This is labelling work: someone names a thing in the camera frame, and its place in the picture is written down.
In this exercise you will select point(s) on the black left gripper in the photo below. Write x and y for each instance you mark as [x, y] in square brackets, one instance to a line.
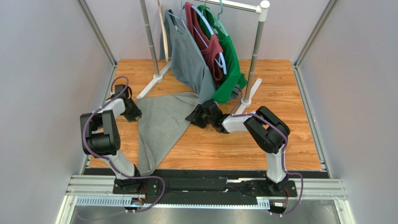
[136, 112]

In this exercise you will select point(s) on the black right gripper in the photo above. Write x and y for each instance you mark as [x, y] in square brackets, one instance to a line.
[202, 115]

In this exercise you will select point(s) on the light grey cloth napkin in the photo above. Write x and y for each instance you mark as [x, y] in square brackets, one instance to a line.
[161, 126]

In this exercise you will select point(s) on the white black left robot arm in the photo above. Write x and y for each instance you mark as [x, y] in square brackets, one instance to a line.
[100, 135]

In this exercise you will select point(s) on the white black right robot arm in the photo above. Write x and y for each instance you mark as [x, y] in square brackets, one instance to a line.
[267, 129]

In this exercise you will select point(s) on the blue-grey hanging shirt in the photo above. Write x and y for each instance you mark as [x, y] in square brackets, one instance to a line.
[187, 62]

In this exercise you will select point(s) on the green hanging shirt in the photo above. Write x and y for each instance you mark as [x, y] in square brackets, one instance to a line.
[233, 80]

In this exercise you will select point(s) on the maroon hanging shirt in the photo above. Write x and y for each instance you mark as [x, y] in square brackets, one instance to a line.
[207, 42]

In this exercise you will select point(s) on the light blue hanger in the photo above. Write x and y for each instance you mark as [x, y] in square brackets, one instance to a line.
[194, 47]

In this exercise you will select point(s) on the teal green hanger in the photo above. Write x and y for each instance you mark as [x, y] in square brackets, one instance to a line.
[216, 19]

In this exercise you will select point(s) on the wooden hanger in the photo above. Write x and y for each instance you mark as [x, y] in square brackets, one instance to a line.
[164, 35]

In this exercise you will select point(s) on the white clothes rack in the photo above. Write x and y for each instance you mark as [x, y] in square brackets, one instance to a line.
[251, 86]

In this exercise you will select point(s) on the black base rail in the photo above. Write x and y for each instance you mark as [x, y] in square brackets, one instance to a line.
[201, 187]

